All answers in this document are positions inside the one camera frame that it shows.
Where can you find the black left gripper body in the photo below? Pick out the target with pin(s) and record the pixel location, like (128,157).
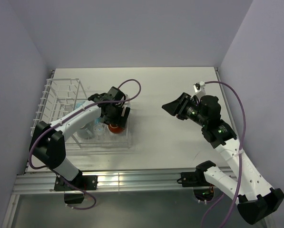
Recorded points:
(115,117)

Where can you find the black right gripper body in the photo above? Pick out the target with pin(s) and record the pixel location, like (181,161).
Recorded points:
(190,110)

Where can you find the orange black mug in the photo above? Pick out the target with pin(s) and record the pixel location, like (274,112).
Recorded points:
(115,129)

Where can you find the light blue cream-lined mug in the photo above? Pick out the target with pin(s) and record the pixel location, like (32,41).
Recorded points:
(97,122)

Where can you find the grey footed mug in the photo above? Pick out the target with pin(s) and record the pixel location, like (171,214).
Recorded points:
(86,132)

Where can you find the tall light blue mug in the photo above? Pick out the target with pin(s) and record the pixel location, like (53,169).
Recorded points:
(80,105)

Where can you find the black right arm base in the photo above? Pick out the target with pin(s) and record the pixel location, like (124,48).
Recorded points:
(191,178)

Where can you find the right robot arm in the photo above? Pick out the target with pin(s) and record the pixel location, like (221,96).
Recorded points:
(256,198)

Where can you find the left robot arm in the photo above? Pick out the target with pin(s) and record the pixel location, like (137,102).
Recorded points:
(48,140)

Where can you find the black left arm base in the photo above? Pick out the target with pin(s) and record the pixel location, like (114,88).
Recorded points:
(72,192)

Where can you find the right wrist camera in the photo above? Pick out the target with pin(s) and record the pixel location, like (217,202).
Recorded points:
(199,89)

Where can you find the aluminium mounting rail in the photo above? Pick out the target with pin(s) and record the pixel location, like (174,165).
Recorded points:
(108,181)

